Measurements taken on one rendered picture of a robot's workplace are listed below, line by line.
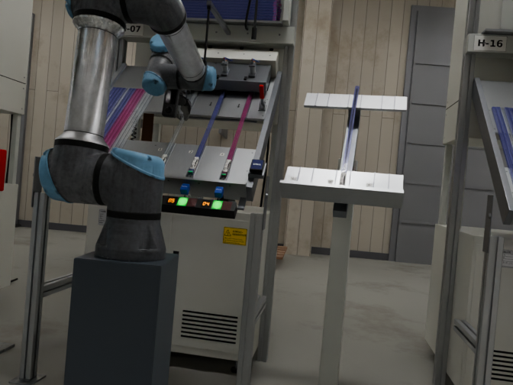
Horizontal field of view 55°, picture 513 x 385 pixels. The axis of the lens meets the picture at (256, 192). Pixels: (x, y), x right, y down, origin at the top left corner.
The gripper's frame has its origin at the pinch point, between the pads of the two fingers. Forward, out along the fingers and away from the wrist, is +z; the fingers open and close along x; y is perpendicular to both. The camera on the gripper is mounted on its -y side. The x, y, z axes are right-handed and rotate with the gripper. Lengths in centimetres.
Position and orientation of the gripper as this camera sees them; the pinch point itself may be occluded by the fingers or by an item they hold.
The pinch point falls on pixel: (182, 119)
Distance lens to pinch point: 184.5
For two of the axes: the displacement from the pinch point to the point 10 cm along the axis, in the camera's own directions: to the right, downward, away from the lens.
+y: 1.5, -8.4, 5.2
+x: -9.8, -0.9, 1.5
